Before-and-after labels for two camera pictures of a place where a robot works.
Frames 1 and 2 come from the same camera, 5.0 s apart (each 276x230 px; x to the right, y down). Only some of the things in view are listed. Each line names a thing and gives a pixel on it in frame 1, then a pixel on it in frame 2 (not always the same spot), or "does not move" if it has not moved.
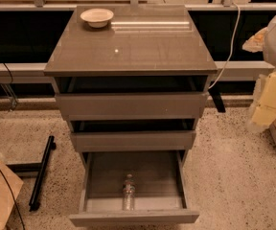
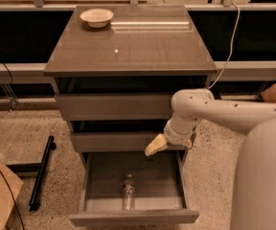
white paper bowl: x=97 y=17 does not move
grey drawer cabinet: x=131 y=78 does not move
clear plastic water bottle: x=128 y=194 does not move
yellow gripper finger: x=256 y=42 to x=176 y=132
